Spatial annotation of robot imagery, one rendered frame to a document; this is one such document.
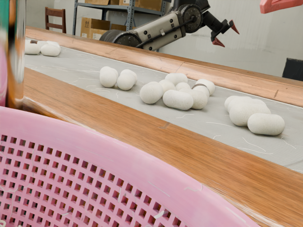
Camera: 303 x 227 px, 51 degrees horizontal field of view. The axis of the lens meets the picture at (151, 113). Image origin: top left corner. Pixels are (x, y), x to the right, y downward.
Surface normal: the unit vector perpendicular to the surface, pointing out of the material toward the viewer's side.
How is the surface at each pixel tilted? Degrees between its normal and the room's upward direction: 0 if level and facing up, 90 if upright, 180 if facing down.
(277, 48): 90
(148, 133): 0
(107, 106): 0
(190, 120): 0
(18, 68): 90
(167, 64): 45
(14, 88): 90
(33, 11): 90
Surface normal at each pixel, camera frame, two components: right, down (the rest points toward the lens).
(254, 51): -0.75, 0.07
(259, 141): 0.14, -0.96
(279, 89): -0.39, -0.62
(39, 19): 0.65, 0.28
